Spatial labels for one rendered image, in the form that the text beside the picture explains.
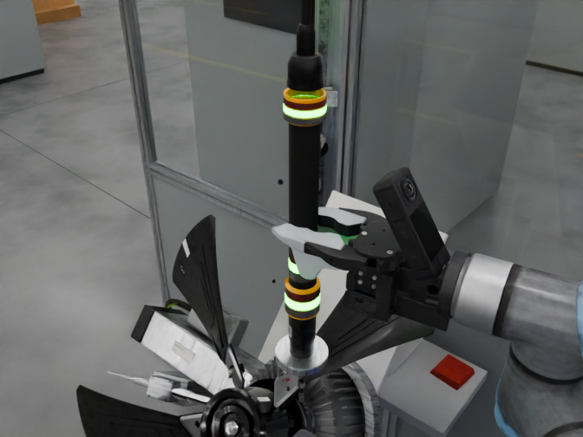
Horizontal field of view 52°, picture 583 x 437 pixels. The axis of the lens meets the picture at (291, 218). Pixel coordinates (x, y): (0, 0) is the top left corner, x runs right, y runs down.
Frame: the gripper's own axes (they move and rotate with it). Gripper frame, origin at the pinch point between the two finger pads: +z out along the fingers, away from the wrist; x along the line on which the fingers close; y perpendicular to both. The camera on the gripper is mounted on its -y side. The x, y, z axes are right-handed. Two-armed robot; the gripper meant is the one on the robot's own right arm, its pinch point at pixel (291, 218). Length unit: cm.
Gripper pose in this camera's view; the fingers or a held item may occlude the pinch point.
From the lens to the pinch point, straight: 68.3
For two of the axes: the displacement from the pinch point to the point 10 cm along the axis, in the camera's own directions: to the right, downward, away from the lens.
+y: 0.0, 8.5, 5.3
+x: 4.9, -4.7, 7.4
